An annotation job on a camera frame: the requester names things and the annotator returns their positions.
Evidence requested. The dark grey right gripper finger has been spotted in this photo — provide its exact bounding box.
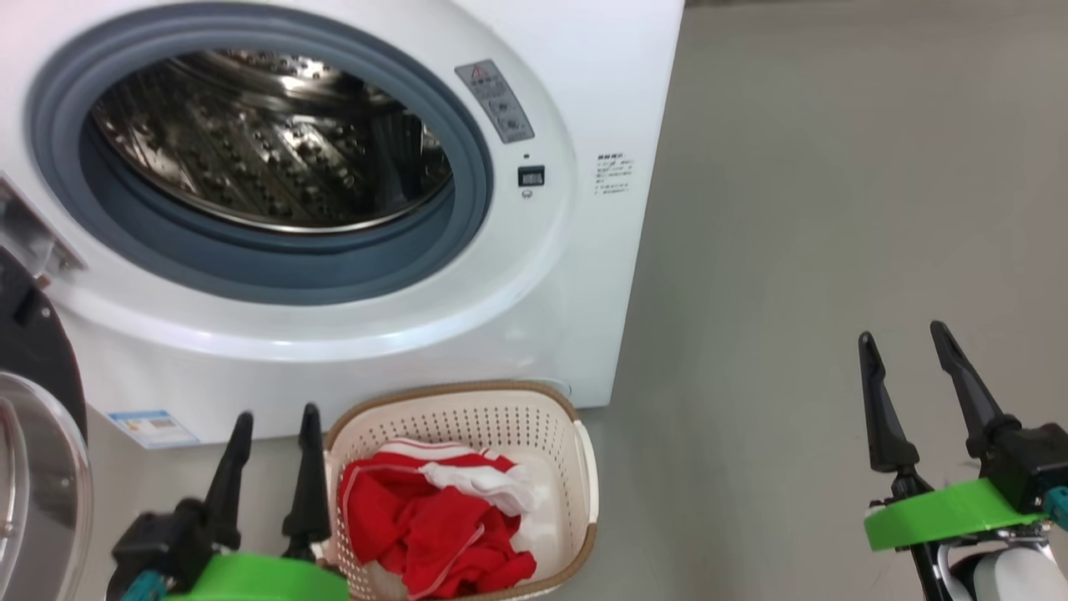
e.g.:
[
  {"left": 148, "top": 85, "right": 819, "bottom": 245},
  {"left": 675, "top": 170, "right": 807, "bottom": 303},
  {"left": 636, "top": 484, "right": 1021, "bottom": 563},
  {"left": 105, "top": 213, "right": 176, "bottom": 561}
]
[
  {"left": 858, "top": 331, "right": 920, "bottom": 474},
  {"left": 930, "top": 321, "right": 1023, "bottom": 458}
]

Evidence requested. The white front-load washing machine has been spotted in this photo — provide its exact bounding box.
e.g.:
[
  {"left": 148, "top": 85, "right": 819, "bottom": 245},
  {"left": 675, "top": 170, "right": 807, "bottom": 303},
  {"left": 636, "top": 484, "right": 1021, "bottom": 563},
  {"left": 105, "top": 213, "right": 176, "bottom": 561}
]
[{"left": 0, "top": 0, "right": 687, "bottom": 452}]

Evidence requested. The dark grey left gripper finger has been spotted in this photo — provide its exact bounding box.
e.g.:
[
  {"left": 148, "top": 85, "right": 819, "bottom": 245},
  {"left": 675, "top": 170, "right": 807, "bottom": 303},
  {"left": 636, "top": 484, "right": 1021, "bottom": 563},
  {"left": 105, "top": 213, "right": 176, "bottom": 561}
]
[
  {"left": 282, "top": 403, "right": 333, "bottom": 560},
  {"left": 200, "top": 412, "right": 254, "bottom": 552}
]

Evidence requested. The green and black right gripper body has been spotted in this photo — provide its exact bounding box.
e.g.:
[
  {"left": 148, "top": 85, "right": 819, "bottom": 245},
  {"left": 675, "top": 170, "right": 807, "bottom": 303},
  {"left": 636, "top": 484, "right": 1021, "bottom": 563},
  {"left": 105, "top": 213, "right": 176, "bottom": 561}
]
[{"left": 864, "top": 422, "right": 1068, "bottom": 552}]

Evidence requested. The cream perforated laundry basket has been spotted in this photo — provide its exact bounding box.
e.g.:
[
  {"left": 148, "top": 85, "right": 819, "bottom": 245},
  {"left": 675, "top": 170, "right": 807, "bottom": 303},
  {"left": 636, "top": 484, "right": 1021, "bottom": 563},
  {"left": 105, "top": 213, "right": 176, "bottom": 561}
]
[{"left": 321, "top": 381, "right": 599, "bottom": 601}]

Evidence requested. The red and white garment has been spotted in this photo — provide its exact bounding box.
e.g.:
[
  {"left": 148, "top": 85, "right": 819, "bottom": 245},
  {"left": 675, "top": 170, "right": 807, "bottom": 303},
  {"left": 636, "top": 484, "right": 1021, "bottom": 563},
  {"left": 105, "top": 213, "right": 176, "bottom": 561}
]
[{"left": 336, "top": 438, "right": 539, "bottom": 600}]

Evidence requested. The round glass washer door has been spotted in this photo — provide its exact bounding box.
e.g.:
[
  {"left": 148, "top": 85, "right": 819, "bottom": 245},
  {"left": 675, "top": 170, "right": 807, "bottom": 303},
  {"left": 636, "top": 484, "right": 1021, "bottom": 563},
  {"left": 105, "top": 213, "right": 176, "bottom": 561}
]
[{"left": 0, "top": 242, "right": 94, "bottom": 601}]

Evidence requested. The blue energy label sticker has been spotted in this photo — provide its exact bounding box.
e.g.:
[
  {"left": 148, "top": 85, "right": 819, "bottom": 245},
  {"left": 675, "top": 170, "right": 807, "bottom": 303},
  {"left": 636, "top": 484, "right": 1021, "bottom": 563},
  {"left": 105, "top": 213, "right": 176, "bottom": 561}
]
[{"left": 108, "top": 409, "right": 199, "bottom": 450}]

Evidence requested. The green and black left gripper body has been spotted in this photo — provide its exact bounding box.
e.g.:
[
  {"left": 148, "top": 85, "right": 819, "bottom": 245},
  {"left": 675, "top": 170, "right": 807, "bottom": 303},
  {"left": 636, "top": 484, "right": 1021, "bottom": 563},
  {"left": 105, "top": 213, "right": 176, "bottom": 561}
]
[{"left": 107, "top": 498, "right": 351, "bottom": 601}]

